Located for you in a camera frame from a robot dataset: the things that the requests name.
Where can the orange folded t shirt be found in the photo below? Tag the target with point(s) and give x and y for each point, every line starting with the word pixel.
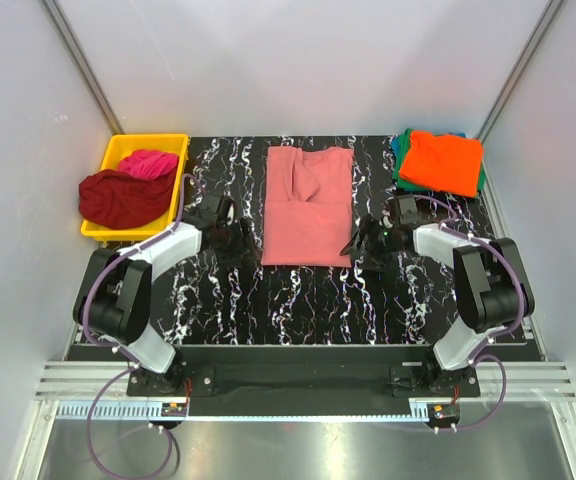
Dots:
pixel 443 160

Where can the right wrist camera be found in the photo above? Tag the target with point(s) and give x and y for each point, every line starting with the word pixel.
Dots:
pixel 400 210

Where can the right aluminium corner post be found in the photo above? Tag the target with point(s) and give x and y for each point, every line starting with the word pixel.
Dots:
pixel 527 54

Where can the aluminium corner post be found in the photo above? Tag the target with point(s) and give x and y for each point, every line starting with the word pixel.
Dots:
pixel 73 48
pixel 527 54

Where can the magenta t shirt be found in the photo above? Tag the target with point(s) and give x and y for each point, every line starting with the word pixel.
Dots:
pixel 148 164

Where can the left aluminium corner post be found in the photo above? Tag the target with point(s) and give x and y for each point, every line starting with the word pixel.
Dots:
pixel 73 48

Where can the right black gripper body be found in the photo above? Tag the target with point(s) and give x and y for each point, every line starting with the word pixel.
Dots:
pixel 382 243

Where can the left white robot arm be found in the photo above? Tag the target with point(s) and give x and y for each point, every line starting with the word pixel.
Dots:
pixel 113 304

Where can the green folded t shirt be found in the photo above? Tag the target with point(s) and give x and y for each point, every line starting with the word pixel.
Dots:
pixel 403 182

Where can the aluminium frame rail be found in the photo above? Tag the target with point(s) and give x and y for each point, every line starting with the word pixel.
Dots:
pixel 99 389

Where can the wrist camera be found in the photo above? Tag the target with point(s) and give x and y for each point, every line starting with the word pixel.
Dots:
pixel 400 210
pixel 216 209

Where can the dark red t shirt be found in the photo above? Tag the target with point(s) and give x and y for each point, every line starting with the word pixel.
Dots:
pixel 119 201

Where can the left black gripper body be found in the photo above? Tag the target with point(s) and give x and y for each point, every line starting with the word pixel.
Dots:
pixel 230 245

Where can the salmon pink t shirt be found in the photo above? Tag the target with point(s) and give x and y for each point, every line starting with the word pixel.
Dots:
pixel 308 207

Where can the yellow plastic bin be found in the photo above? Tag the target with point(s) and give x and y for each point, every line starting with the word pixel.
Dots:
pixel 121 146

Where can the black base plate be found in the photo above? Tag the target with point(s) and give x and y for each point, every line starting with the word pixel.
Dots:
pixel 304 381

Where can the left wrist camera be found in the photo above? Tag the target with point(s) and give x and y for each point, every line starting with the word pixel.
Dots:
pixel 216 209

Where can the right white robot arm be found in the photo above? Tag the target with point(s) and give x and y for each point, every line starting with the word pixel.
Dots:
pixel 493 293

